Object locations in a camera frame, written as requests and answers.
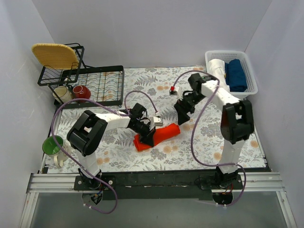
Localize aluminium frame rail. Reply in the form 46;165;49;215
20;169;296;228

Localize red mug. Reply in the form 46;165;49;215
73;85;91;99

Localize purple cable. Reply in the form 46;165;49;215
172;70;247;207
51;91;159;214

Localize floral table mat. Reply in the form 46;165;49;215
45;66;266;173

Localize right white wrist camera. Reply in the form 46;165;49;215
169;86;183;96

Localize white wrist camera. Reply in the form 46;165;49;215
169;86;183;96
151;116;163;127

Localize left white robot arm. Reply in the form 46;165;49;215
66;103;156;190

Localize orange t shirt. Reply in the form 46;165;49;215
133;123;181;152

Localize rolled white t shirt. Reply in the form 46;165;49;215
208;59;230;92

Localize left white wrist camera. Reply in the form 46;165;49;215
151;116;163;127

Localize rolled blue t shirt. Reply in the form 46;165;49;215
225;59;247;93

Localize woven yellow plate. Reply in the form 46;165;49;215
31;43;79;70

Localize cream mug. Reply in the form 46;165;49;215
52;85;73;104

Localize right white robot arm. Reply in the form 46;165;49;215
170;70;255;189

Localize green floral mug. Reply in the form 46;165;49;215
42;135;71;168

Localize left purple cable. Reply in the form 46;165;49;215
51;91;159;214

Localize black wire dish rack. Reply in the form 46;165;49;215
38;43;124;107

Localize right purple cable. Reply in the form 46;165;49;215
172;70;247;207

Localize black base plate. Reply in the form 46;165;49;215
73;170;244;201

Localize white plastic basket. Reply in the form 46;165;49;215
205;50;258;99

